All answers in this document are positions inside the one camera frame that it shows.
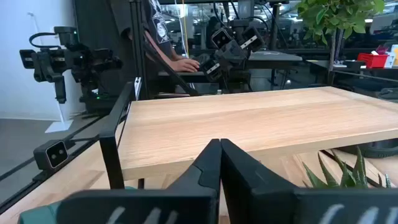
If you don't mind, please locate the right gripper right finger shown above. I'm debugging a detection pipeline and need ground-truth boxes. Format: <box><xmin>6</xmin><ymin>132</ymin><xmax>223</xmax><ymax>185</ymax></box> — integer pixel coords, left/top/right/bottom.
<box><xmin>221</xmin><ymin>138</ymin><xmax>398</xmax><ymax>224</ymax></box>

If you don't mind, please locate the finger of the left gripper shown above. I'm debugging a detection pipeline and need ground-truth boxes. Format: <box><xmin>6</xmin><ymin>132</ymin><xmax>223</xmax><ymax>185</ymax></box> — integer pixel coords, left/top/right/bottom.
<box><xmin>231</xmin><ymin>26</ymin><xmax>265</xmax><ymax>65</ymax></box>
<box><xmin>211</xmin><ymin>27</ymin><xmax>234</xmax><ymax>68</ymax></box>

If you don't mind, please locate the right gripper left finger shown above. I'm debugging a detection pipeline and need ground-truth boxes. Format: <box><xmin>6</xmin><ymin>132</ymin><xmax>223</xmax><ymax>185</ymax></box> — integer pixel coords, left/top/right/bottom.
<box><xmin>57</xmin><ymin>138</ymin><xmax>222</xmax><ymax>224</ymax></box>

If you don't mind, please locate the green rubber slide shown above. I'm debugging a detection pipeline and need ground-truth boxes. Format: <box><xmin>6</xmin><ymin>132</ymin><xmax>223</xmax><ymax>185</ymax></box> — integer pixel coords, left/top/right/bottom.
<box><xmin>17</xmin><ymin>185</ymin><xmax>137</xmax><ymax>224</ymax></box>

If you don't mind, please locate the black desk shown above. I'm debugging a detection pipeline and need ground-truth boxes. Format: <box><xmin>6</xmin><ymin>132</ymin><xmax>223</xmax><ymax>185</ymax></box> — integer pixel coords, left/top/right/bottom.
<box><xmin>157</xmin><ymin>50</ymin><xmax>304</xmax><ymax>78</ymax></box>

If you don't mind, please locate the person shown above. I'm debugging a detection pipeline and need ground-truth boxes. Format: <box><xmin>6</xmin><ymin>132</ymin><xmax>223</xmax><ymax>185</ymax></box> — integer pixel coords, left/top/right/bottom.
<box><xmin>141</xmin><ymin>0</ymin><xmax>201</xmax><ymax>74</ymax></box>

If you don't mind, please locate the tilted wooden board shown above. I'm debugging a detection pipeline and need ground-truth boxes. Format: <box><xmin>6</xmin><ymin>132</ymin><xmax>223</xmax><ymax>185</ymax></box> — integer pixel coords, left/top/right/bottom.
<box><xmin>98</xmin><ymin>80</ymin><xmax>398</xmax><ymax>191</ymax></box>

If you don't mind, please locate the large leafy potted plant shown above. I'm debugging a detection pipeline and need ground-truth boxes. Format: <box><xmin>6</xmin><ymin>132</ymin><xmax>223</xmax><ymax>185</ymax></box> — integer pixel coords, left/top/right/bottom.
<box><xmin>297</xmin><ymin>0</ymin><xmax>386</xmax><ymax>86</ymax></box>

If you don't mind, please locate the succulent in black pot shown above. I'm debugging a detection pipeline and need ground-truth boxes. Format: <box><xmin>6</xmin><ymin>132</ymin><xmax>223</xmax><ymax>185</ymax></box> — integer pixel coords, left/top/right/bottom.
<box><xmin>302</xmin><ymin>146</ymin><xmax>393</xmax><ymax>189</ymax></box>

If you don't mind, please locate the red plastic bin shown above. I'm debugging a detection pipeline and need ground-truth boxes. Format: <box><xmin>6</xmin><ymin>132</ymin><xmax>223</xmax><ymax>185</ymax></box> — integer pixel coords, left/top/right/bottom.
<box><xmin>356</xmin><ymin>52</ymin><xmax>390</xmax><ymax>69</ymax></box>

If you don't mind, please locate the white partition panel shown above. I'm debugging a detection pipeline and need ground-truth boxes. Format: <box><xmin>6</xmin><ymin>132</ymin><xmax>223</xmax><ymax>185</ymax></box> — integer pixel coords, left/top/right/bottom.
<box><xmin>0</xmin><ymin>0</ymin><xmax>82</xmax><ymax>134</ymax></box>

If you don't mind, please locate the yellow extension cable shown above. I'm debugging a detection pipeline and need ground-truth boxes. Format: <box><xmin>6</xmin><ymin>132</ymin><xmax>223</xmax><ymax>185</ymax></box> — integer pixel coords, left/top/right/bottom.
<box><xmin>181</xmin><ymin>0</ymin><xmax>190</xmax><ymax>58</ymax></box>

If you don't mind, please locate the small black camera box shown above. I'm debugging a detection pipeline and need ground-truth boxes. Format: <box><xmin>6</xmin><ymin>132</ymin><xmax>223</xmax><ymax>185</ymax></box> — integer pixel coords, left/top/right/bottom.
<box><xmin>33</xmin><ymin>139</ymin><xmax>70</xmax><ymax>171</ymax></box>

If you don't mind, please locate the black leader arm with handle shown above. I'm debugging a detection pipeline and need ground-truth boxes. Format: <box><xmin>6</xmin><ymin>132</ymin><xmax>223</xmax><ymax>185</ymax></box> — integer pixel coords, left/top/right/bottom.
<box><xmin>18</xmin><ymin>26</ymin><xmax>125</xmax><ymax>114</ymax></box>

